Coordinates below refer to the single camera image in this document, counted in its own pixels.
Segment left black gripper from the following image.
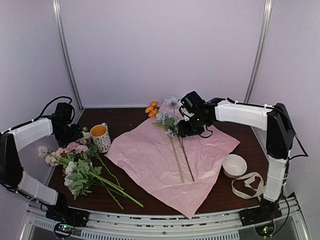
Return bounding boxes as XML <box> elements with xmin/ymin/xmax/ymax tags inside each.
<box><xmin>55</xmin><ymin>123</ymin><xmax>84</xmax><ymax>148</ymax></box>

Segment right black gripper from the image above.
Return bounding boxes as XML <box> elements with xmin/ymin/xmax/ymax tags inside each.
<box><xmin>178</xmin><ymin>114</ymin><xmax>209</xmax><ymax>138</ymax></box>

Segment blue fake flower stem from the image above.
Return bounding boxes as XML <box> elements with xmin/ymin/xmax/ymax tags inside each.
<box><xmin>153</xmin><ymin>97</ymin><xmax>184</xmax><ymax>183</ymax></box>

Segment purple pink wrapping paper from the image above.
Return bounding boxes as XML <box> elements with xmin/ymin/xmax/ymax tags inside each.
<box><xmin>104</xmin><ymin>98</ymin><xmax>241</xmax><ymax>218</ymax></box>

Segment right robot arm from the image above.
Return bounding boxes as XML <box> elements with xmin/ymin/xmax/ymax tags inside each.
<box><xmin>178</xmin><ymin>91</ymin><xmax>295</xmax><ymax>221</ymax></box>

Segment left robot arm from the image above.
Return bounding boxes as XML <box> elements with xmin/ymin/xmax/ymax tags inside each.
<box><xmin>0</xmin><ymin>102</ymin><xmax>83</xmax><ymax>222</ymax></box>

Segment patterned mug yellow inside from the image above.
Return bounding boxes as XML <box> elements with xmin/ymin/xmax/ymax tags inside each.
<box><xmin>90</xmin><ymin>123</ymin><xmax>111</xmax><ymax>153</ymax></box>

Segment white flower bunch green leaves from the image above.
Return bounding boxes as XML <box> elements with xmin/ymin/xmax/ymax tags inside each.
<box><xmin>63</xmin><ymin>160</ymin><xmax>144</xmax><ymax>209</ymax></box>

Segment plain white bowl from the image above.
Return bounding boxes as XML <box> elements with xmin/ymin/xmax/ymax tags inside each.
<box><xmin>222</xmin><ymin>154</ymin><xmax>248</xmax><ymax>179</ymax></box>

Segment beige ribbon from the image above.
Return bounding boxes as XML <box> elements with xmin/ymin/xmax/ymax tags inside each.
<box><xmin>231</xmin><ymin>172</ymin><xmax>266</xmax><ymax>201</ymax></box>

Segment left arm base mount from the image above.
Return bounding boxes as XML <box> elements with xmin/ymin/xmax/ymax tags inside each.
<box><xmin>45</xmin><ymin>208</ymin><xmax>90</xmax><ymax>239</ymax></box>

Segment front aluminium rail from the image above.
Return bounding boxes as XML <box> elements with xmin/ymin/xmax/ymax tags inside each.
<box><xmin>24</xmin><ymin>197</ymin><xmax>306</xmax><ymax>240</ymax></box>

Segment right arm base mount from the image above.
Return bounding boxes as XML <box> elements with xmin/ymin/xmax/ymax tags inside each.
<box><xmin>239</xmin><ymin>207</ymin><xmax>283</xmax><ymax>238</ymax></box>

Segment right aluminium frame post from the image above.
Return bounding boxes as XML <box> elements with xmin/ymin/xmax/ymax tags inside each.
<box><xmin>244</xmin><ymin>0</ymin><xmax>273</xmax><ymax>104</ymax></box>

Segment aluminium frame post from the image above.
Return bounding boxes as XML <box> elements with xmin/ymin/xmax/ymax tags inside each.
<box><xmin>52</xmin><ymin>0</ymin><xmax>84</xmax><ymax>112</ymax></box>
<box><xmin>244</xmin><ymin>0</ymin><xmax>273</xmax><ymax>104</ymax></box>

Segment left aluminium frame post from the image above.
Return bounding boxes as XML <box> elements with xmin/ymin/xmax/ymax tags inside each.
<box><xmin>52</xmin><ymin>0</ymin><xmax>84</xmax><ymax>112</ymax></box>

